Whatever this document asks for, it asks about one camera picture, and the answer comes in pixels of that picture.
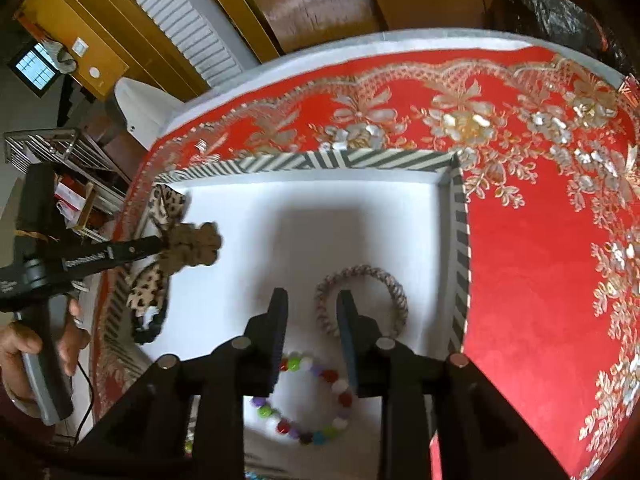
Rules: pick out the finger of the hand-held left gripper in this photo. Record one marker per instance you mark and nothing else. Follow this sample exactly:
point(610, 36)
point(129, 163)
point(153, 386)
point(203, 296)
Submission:
point(100, 256)

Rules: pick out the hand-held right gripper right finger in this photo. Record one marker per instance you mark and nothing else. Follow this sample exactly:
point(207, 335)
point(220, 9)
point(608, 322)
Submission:
point(349, 335)

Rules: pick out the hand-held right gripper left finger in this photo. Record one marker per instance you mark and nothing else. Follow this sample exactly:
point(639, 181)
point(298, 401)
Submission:
point(278, 330)

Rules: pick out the striped rim white tray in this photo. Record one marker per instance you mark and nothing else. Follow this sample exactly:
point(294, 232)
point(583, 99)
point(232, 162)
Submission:
point(280, 210)

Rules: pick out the person's left hand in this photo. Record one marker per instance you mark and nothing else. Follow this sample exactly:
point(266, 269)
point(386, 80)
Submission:
point(20, 342)

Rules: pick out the black scrunchie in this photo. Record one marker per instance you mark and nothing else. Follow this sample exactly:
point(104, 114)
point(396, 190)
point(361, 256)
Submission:
point(150, 332)

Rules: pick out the red gold floral tablecloth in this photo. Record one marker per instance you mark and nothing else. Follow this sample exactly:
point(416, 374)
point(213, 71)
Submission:
point(525, 260)

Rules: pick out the window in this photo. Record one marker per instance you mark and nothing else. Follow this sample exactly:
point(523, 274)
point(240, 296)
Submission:
point(32, 67)

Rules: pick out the grey hanging cloth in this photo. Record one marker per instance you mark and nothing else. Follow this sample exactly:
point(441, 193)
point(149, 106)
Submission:
point(62, 57)

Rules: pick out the white slatted panel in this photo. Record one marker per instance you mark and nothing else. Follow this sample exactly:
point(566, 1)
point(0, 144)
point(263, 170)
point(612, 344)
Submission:
point(185, 25)

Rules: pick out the black plastic bag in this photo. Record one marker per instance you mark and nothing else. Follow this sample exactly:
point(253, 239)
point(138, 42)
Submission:
point(560, 20)

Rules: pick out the white wall switch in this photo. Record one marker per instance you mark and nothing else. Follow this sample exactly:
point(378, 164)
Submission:
point(81, 46)

